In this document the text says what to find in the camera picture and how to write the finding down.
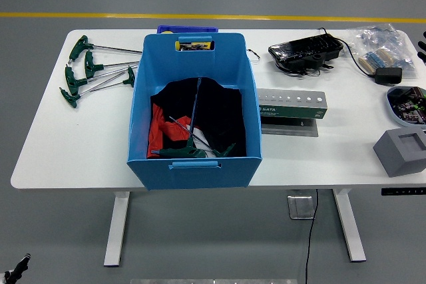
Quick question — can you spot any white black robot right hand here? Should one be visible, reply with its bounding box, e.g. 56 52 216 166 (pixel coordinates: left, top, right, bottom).
417 30 426 64

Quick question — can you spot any black white robot left hand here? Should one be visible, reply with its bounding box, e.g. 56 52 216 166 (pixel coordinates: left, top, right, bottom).
0 253 32 284

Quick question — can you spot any green grey hex key stand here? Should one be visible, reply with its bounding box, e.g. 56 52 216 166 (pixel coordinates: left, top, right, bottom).
258 88 329 120

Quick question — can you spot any large green T-handle hex key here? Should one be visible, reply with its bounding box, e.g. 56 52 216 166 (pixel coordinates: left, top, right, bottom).
151 76 208 159

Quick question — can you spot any blue plastic storage box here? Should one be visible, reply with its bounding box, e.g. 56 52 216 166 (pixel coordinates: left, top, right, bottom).
126 33 264 192

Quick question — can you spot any small green T-handle hex key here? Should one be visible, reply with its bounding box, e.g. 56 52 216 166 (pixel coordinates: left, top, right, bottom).
168 116 237 158

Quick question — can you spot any black power adapter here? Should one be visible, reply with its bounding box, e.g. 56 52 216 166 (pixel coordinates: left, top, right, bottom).
375 67 403 84

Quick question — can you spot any clear plastic parts bag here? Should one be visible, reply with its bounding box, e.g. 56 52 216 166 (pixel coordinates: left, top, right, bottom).
345 23 417 81

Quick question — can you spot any beige blue resistor strip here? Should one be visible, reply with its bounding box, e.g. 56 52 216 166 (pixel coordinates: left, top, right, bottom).
358 47 397 75

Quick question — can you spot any white tray with circuit boards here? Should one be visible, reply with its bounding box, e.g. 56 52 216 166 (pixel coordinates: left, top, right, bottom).
385 86 426 128

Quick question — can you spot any white table leg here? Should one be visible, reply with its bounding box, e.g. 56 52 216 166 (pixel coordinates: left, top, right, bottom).
332 188 367 263
103 191 130 267

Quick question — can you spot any grey block with recess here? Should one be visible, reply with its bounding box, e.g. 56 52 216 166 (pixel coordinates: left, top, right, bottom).
372 127 426 178

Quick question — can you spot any black plastic tray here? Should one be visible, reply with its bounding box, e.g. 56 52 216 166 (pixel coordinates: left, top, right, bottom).
268 35 344 75

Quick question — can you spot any black table control panel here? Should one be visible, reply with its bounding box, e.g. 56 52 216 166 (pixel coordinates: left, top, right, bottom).
381 188 426 196

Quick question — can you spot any silver floor plate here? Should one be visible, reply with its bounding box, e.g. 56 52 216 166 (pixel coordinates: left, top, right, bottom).
288 195 316 220

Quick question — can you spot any black orange garment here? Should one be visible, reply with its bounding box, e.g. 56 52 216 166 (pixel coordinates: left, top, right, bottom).
147 76 248 159

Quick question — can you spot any dark blue plastic bin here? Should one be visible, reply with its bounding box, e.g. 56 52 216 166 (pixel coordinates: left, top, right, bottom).
156 25 220 35

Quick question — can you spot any black adapter cord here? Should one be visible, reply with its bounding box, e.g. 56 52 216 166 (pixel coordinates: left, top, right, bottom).
318 27 379 80

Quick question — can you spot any black floor cable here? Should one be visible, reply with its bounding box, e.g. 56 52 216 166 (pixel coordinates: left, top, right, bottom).
304 189 320 284

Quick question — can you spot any yellow handled tool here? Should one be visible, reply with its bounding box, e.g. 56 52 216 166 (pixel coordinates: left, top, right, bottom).
175 40 216 51

